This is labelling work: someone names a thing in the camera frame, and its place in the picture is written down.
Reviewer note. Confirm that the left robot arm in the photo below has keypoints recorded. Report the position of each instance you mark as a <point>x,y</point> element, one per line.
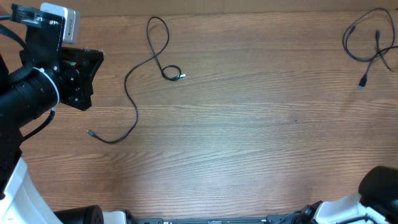
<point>53,72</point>

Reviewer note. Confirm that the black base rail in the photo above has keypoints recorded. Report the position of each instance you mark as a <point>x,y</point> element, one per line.
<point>270,219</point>

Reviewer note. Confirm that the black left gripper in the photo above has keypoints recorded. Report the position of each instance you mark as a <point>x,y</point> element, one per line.
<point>79,74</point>

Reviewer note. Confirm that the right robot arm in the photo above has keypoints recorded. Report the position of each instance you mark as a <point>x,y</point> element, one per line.
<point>374,202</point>

